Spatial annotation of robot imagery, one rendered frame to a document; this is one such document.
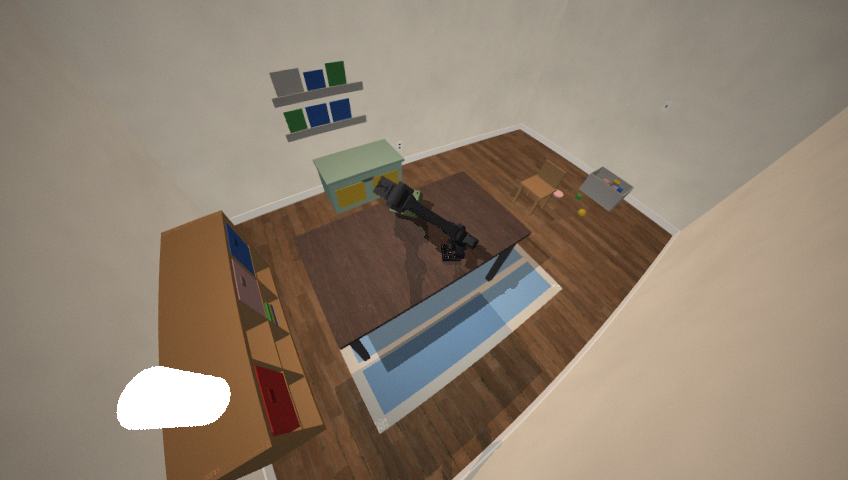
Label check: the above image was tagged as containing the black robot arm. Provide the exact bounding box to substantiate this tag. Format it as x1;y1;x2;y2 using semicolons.
373;176;479;260

